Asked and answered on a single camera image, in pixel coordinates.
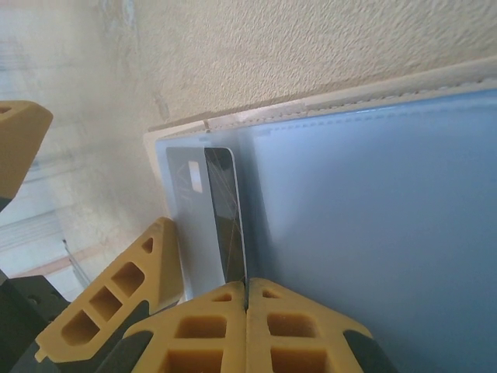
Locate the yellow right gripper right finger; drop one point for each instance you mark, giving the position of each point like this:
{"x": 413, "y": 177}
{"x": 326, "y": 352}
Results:
{"x": 256, "y": 334}

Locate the blue card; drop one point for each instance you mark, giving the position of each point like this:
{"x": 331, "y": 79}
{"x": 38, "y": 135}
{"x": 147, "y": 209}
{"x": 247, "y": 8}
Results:
{"x": 388, "y": 233}

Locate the black plastic card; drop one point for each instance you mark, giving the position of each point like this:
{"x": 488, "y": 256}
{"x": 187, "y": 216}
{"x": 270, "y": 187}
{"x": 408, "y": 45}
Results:
{"x": 225, "y": 217}

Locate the translucent corrugated enclosure panel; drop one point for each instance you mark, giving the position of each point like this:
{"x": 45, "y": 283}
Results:
{"x": 27, "y": 241}

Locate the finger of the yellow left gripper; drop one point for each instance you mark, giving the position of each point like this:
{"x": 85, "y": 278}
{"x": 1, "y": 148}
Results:
{"x": 163, "y": 264}
{"x": 19, "y": 147}

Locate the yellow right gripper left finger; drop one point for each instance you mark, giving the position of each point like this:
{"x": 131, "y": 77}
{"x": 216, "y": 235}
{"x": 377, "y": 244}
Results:
{"x": 237, "y": 334}

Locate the grey VIP card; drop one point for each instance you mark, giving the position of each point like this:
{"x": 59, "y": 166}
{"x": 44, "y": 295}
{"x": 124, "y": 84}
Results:
{"x": 186, "y": 217}

